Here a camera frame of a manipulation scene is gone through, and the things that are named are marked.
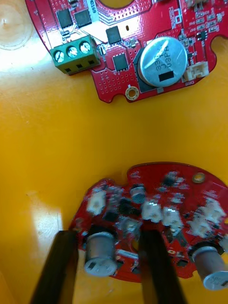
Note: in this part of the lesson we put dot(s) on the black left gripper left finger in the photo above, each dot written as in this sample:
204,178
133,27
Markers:
55,270

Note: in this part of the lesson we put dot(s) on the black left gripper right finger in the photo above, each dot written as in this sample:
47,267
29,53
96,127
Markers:
159,268

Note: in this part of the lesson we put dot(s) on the round red circuit board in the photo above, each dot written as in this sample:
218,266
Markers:
133,45
166,213

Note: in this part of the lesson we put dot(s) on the yellow-orange plastic bin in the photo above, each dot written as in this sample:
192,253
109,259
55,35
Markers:
71,142

